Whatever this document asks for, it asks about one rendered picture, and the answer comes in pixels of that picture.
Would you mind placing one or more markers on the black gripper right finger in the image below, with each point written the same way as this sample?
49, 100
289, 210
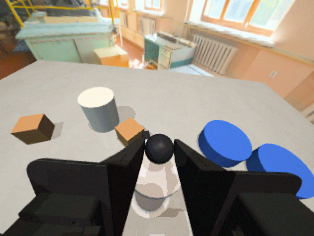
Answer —
209, 190

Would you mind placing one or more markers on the blue short cylinder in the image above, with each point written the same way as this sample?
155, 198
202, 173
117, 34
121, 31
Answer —
270, 157
224, 144

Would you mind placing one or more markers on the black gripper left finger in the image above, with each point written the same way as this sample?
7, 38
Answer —
111, 180

